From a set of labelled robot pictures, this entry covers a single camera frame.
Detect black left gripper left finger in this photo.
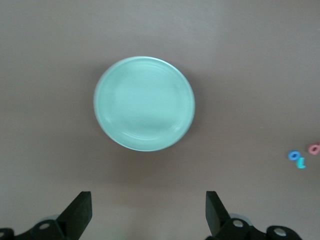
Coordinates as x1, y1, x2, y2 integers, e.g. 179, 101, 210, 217
0, 191, 93, 240

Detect blue foam letter o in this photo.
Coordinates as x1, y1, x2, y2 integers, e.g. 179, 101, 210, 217
287, 149, 301, 161

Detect pink foam letter p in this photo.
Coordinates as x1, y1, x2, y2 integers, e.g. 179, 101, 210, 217
307, 142, 320, 155

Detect brown table cover sheet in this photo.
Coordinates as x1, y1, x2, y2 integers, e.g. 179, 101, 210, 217
0, 0, 320, 240

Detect teal foam letter l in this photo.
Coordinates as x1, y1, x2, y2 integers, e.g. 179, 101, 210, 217
295, 156, 307, 169

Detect pale green plate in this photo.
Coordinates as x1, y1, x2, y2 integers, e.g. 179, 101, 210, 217
93, 56, 196, 152

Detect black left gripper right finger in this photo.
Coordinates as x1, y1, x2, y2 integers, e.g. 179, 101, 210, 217
206, 191, 303, 240

